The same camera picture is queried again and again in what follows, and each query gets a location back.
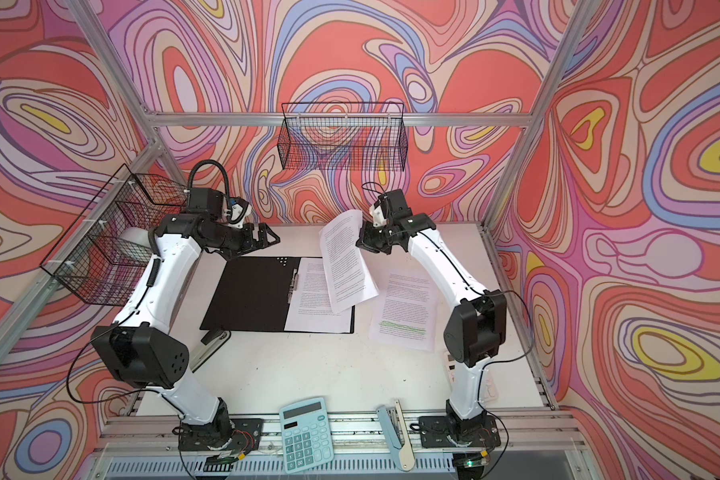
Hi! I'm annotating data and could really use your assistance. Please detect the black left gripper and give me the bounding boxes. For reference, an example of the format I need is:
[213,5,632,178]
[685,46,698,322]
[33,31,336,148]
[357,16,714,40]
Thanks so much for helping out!
[207,221,280,258]

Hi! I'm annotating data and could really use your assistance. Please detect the white printed paper sheets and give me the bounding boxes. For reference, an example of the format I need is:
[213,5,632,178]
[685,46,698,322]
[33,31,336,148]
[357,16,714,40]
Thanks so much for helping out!
[369,271,438,352]

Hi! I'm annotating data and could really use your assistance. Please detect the black wire basket back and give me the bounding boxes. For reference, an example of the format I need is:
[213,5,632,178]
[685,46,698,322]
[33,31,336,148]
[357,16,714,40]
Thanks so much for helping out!
[277,100,408,172]

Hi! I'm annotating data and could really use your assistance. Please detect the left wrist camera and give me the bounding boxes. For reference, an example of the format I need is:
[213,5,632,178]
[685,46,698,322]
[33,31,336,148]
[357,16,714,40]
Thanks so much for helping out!
[184,187,252,225]

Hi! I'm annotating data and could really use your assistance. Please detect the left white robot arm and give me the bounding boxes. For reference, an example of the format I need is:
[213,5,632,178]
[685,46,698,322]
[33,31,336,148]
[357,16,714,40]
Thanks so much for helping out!
[91,213,280,450]

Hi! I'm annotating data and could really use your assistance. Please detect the black wire basket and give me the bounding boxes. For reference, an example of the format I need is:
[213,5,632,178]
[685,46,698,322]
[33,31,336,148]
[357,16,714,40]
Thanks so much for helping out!
[40,165,186,306]
[277,100,408,172]

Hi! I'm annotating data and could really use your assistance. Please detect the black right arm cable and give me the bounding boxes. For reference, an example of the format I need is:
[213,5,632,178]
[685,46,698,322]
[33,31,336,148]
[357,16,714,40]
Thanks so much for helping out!
[361,181,536,475]

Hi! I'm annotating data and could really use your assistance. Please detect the teal calculator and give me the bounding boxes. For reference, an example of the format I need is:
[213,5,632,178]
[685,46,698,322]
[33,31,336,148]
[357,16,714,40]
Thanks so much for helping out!
[279,397,334,474]

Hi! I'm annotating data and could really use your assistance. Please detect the pink white calculator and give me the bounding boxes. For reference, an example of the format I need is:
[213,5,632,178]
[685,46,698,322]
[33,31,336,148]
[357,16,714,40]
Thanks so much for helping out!
[443,352,500,403]

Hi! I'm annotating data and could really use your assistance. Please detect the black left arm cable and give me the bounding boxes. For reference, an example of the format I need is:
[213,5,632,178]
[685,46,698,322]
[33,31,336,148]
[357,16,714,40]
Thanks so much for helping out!
[65,159,232,421]

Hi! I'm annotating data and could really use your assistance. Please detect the white printed sheet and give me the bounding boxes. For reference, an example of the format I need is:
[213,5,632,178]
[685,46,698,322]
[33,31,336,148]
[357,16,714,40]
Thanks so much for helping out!
[319,210,379,314]
[284,257,354,334]

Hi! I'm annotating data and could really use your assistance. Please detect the light blue stapler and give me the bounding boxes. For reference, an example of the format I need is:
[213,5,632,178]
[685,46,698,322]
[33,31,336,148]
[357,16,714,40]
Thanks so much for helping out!
[376,399,415,472]

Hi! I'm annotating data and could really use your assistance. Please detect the black silver stapler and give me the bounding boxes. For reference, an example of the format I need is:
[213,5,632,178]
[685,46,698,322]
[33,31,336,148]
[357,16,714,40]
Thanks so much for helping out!
[189,329,231,372]

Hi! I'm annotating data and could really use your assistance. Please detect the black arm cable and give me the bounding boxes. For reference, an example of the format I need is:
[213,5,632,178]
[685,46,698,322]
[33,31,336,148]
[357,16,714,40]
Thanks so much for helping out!
[361,181,536,475]
[65,159,232,421]

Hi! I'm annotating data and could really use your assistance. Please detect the white tape roll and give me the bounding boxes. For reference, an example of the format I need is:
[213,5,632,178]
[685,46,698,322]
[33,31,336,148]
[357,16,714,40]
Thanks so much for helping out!
[117,227,152,252]

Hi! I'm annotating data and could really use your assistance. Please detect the teal clip folder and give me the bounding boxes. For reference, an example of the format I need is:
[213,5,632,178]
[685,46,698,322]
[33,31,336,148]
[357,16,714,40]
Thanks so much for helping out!
[199,256,357,335]

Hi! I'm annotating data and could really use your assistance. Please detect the black wire basket left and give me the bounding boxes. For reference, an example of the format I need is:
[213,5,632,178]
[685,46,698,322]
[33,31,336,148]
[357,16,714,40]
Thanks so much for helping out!
[40,165,186,306]

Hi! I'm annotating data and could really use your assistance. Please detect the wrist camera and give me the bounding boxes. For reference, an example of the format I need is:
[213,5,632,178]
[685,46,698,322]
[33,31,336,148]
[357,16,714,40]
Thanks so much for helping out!
[184,187,252,225]
[369,189,413,227]

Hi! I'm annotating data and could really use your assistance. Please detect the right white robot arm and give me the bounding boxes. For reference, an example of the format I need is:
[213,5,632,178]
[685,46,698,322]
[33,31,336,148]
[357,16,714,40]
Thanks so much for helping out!
[357,214,507,422]

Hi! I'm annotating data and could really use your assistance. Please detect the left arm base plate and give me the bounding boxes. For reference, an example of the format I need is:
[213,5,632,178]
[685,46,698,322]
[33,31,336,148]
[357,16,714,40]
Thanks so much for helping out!
[172,417,264,453]

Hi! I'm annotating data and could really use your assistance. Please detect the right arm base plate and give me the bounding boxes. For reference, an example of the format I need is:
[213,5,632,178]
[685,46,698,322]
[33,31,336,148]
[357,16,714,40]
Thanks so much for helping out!
[410,412,502,452]

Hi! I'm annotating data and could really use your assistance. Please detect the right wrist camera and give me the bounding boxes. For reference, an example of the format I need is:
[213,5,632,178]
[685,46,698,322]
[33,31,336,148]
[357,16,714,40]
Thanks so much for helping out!
[369,189,413,227]

